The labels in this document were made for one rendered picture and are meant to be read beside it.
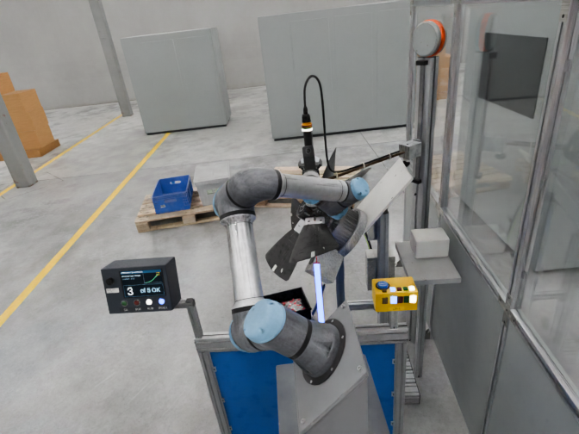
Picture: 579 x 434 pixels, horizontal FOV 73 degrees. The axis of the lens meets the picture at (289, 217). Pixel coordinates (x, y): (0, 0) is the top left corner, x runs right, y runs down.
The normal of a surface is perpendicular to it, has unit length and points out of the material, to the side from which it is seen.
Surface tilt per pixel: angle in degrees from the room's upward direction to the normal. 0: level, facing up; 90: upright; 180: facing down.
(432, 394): 0
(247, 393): 90
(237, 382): 90
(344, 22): 90
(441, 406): 0
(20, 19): 90
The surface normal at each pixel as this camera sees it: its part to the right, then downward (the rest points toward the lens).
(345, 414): 0.05, 0.45
